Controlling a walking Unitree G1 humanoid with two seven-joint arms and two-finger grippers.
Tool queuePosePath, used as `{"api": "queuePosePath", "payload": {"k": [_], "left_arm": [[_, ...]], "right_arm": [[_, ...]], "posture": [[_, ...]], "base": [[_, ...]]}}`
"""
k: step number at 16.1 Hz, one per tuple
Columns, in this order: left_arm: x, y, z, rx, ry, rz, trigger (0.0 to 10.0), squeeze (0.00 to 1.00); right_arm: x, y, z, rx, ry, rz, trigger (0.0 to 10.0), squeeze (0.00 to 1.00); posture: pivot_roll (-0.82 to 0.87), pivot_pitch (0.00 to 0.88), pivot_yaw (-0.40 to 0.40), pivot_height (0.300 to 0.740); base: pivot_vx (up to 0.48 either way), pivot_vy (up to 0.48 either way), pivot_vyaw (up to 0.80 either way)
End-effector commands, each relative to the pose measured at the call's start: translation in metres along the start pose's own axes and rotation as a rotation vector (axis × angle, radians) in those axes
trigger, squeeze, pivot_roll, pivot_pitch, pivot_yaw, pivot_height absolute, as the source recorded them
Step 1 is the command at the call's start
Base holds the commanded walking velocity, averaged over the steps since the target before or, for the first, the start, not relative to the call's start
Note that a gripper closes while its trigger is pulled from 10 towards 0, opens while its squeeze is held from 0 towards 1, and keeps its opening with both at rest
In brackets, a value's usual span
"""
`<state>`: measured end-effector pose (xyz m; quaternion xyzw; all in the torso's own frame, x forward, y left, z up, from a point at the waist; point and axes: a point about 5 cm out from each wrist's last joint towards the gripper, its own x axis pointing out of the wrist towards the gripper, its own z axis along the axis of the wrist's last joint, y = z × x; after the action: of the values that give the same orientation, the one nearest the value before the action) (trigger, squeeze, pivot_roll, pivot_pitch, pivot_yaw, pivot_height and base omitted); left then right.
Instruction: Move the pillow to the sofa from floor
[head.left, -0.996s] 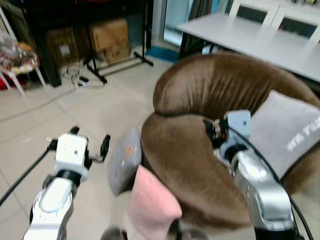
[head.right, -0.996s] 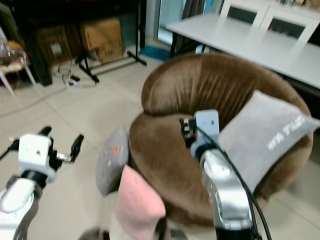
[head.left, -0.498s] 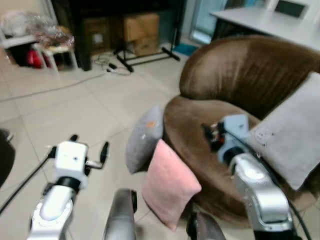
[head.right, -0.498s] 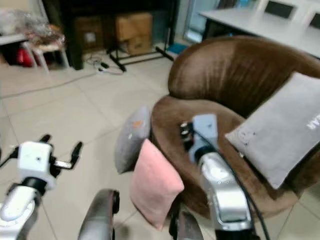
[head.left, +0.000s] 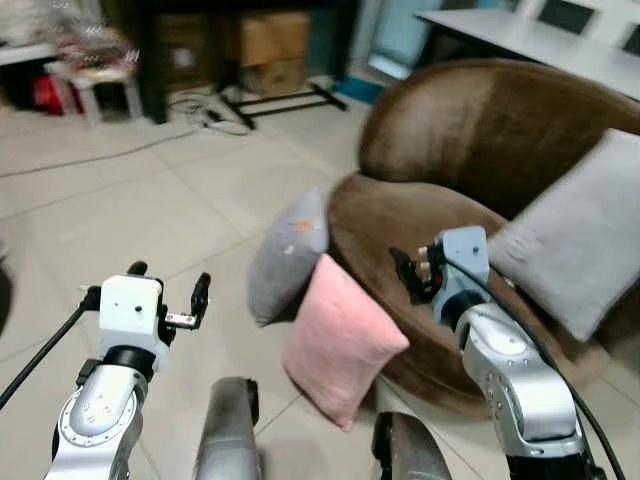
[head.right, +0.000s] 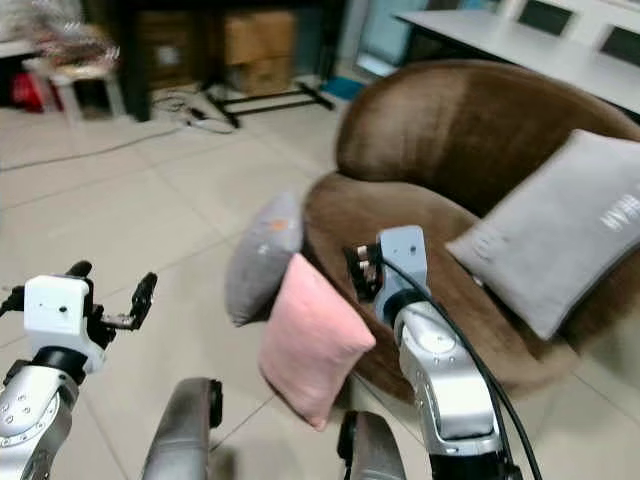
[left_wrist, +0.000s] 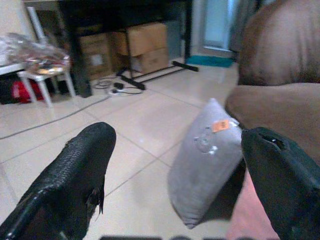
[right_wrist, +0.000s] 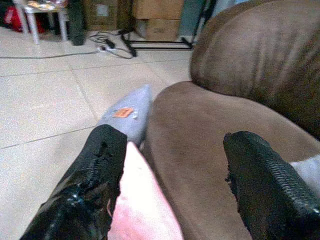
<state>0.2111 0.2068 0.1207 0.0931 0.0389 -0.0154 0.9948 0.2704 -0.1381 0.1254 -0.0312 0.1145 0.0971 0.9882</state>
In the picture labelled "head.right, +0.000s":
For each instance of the pink pillow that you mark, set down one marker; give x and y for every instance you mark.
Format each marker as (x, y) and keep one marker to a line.
(312, 340)

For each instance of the grey robot leg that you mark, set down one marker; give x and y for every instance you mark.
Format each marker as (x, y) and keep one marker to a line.
(182, 435)
(370, 455)

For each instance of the grey left robot leg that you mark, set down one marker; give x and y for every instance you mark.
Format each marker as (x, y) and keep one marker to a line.
(182, 435)

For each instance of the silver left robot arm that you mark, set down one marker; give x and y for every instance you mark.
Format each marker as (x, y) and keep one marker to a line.
(30, 420)

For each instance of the red bag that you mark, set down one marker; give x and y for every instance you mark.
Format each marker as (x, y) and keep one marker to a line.
(28, 92)

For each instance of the brown round sofa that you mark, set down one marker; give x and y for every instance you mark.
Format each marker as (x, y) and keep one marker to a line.
(440, 130)

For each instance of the grey pillow with orange mark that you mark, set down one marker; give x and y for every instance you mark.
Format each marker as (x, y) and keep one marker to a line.
(265, 260)

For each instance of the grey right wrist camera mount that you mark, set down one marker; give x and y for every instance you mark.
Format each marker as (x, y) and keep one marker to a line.
(403, 260)

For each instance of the long white table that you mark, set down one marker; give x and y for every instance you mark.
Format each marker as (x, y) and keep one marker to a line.
(530, 50)

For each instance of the dark brown cardboard box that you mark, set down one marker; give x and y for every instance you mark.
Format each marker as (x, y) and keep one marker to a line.
(168, 50)

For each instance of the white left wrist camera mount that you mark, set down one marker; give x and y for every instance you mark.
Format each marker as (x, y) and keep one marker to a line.
(55, 310)

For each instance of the blue floor mat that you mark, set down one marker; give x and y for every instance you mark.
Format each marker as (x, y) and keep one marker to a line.
(345, 88)

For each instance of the grey right robot leg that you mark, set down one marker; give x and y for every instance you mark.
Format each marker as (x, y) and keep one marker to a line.
(370, 455)

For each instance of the grey pillow with white print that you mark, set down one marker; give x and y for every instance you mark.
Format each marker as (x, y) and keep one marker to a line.
(555, 235)

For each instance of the black metal floor frame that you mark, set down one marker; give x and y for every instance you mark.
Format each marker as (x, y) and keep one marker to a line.
(272, 100)

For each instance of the small brown cardboard box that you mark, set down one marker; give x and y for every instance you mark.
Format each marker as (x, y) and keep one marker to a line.
(260, 76)

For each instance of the pile of wrapped items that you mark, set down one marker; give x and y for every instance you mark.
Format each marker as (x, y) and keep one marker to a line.
(72, 40)

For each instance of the light brown cardboard box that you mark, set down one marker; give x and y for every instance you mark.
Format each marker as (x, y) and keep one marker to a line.
(260, 38)

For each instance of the small white stool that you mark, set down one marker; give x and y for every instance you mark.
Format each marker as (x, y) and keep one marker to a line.
(75, 75)

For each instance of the black office chair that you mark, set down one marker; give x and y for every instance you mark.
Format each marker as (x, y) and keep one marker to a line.
(546, 17)
(622, 45)

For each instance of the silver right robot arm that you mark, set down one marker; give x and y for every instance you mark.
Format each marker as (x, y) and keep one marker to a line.
(445, 390)

